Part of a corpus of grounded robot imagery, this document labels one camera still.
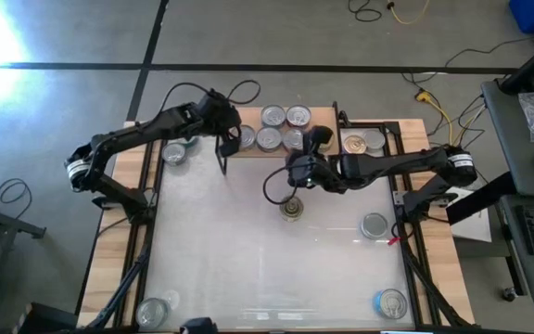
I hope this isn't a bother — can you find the dark blue labelled can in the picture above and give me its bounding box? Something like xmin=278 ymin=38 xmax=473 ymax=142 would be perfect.
xmin=260 ymin=103 xmax=287 ymax=129
xmin=255 ymin=126 xmax=283 ymax=153

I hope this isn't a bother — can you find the green and white labelled can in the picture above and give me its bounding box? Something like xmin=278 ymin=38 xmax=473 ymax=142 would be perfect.
xmin=360 ymin=212 xmax=389 ymax=241

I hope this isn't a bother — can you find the white paper sheet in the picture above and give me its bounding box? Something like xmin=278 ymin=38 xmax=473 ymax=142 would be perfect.
xmin=449 ymin=186 xmax=494 ymax=244

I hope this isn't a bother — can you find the white glossy table sheet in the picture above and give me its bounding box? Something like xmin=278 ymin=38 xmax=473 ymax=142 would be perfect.
xmin=139 ymin=129 xmax=416 ymax=331

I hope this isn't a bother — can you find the yellow extension cord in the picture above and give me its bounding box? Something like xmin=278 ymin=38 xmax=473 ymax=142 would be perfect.
xmin=413 ymin=89 xmax=487 ymax=164

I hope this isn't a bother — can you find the grey keyboard desk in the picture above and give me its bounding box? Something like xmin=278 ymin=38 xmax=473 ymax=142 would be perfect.
xmin=498 ymin=193 xmax=534 ymax=311

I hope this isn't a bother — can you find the wooden shelf with black frame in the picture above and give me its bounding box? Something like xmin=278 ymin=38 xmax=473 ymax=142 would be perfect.
xmin=214 ymin=100 xmax=342 ymax=176

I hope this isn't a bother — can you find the black box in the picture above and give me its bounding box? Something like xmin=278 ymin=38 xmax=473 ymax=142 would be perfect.
xmin=16 ymin=301 xmax=79 ymax=334

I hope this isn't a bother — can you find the black metal table frame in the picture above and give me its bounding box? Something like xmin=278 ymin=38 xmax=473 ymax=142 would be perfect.
xmin=88 ymin=110 xmax=475 ymax=334

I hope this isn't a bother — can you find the blue bin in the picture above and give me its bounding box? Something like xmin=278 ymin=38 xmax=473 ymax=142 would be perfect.
xmin=507 ymin=0 xmax=534 ymax=34

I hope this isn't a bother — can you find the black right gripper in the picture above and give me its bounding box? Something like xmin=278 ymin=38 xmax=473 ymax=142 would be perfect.
xmin=286 ymin=123 xmax=343 ymax=193

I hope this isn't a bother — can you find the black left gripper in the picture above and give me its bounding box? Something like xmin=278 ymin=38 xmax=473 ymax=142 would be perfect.
xmin=196 ymin=90 xmax=244 ymax=159

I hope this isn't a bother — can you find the grey metal stand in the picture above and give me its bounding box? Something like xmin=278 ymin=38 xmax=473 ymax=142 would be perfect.
xmin=0 ymin=187 xmax=48 ymax=334

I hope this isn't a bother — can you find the yellow floor cable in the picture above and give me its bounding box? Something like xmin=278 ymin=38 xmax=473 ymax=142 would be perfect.
xmin=387 ymin=0 xmax=431 ymax=26

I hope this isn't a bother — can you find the pink and blue labelled can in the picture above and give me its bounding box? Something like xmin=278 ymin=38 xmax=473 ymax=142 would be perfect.
xmin=278 ymin=197 xmax=305 ymax=223
xmin=341 ymin=134 xmax=369 ymax=157

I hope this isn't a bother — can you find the black floor tape stripe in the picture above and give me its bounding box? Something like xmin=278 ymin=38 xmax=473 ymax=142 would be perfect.
xmin=125 ymin=0 xmax=170 ymax=122
xmin=0 ymin=62 xmax=518 ymax=74

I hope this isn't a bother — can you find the black looped floor cable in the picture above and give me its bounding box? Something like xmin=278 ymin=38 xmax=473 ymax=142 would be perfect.
xmin=0 ymin=177 xmax=33 ymax=220

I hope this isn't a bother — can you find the black flat bar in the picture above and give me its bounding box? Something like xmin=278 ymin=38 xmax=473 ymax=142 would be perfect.
xmin=444 ymin=171 xmax=517 ymax=227

